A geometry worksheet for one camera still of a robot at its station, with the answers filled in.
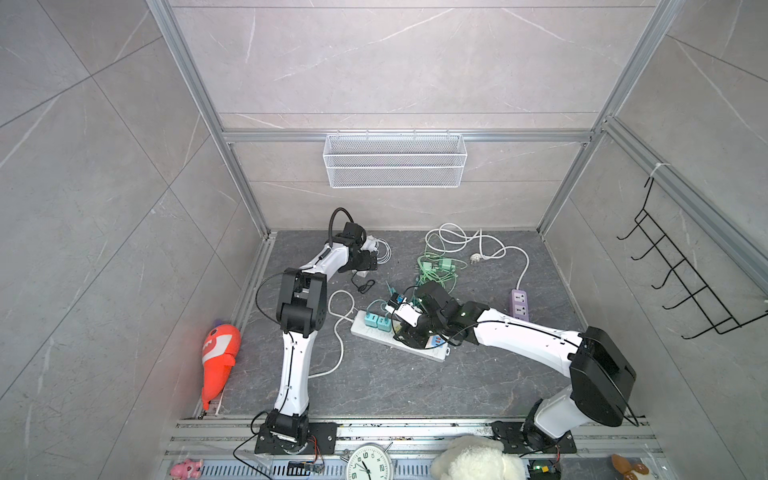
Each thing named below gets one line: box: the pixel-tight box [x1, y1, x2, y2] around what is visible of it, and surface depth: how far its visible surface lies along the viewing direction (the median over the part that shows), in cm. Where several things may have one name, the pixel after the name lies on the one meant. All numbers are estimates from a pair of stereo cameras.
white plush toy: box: [430, 436, 528, 480], surface depth 55 cm
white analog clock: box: [346, 443, 393, 480], surface depth 68 cm
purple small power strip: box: [510, 289, 530, 322], surface depth 99 cm
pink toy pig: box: [170, 459, 204, 480], surface depth 69 cm
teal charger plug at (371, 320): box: [364, 312, 379, 328], surface depth 89 cm
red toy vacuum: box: [201, 324, 241, 411], surface depth 83 cm
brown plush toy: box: [611, 454, 649, 480], surface depth 70 cm
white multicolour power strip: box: [350, 310, 450, 363], surface depth 90 cm
